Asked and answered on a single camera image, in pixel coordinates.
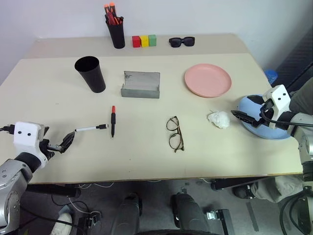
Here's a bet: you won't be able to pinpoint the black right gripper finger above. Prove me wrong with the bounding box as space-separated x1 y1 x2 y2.
230 110 259 127
246 95 267 107

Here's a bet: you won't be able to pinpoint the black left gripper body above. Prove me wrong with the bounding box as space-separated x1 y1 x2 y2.
37 125 62 161

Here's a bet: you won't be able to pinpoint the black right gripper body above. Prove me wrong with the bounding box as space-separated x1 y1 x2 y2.
251 99 276 128

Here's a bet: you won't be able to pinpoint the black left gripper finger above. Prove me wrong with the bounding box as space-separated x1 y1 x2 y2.
58 136 69 154
64 131 76 148

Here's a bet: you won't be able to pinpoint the light blue bowl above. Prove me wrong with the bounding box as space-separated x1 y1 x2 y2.
238 94 291 141

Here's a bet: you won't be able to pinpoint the white marker with black cap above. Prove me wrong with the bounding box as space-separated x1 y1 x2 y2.
74 124 109 133

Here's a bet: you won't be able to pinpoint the crumpled white tissue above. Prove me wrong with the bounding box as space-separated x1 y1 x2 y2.
207 110 231 129

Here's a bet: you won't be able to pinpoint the person in dark top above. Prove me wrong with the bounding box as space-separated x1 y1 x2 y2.
233 77 313 203

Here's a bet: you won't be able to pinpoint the red-capped black pen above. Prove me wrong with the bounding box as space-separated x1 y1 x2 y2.
110 105 116 141

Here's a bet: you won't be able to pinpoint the pink plate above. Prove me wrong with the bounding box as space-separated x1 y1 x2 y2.
184 63 232 99

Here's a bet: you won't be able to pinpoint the black radiator panel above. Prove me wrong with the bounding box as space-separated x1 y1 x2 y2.
275 31 313 87

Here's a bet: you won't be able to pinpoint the empty black cup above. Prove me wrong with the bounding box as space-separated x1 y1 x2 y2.
74 56 107 94

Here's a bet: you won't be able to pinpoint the tortoiseshell eyeglasses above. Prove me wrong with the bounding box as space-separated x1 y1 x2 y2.
166 116 185 153

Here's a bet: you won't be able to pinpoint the white sneaker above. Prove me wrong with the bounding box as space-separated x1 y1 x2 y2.
50 212 73 235

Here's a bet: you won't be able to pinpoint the black box on floor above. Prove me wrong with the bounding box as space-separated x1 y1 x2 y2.
77 211 103 230

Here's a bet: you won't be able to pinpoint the black sunglasses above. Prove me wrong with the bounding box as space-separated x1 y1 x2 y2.
168 36 196 48

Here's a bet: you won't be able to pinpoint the dark rounded shape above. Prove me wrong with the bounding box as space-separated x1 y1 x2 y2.
170 192 211 235
116 192 143 235

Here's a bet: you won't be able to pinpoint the grey floor tape strip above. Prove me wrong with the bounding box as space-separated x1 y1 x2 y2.
245 201 260 233

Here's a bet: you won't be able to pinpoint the black pen holder cup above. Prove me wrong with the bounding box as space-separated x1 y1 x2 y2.
105 15 126 49

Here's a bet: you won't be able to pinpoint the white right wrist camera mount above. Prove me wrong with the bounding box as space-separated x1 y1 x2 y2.
262 84 293 129

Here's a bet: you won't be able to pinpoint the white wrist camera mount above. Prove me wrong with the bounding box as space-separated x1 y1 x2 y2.
13 121 48 169
262 84 293 129

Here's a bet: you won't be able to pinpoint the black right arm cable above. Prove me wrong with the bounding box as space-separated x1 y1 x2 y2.
260 107 313 128

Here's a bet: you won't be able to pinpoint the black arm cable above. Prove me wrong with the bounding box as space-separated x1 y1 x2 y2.
260 107 313 128
0 124 16 134

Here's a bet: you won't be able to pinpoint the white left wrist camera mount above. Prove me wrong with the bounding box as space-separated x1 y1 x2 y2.
13 121 48 169

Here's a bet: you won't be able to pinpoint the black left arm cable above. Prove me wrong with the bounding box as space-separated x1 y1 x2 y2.
0 124 16 134

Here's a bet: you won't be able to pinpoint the white floor cable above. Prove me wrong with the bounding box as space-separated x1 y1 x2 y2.
67 180 117 216

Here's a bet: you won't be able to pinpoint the black table frame bar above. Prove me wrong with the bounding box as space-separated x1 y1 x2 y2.
211 177 266 191

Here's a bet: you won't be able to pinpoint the metal caster bracket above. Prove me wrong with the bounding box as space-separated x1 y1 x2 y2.
206 209 232 235

